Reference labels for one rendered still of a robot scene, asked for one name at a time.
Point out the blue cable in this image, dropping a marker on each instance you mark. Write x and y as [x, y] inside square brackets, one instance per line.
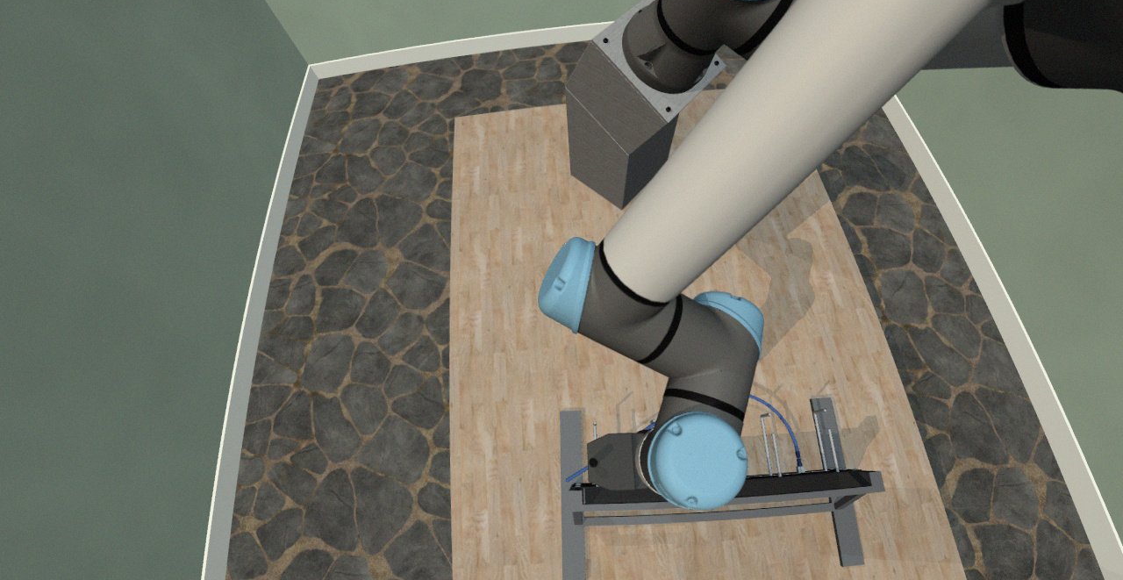
[753, 397]

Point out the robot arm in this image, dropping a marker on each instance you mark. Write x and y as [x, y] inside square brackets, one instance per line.
[814, 80]

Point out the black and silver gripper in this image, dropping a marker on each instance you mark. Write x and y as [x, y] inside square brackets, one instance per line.
[618, 457]

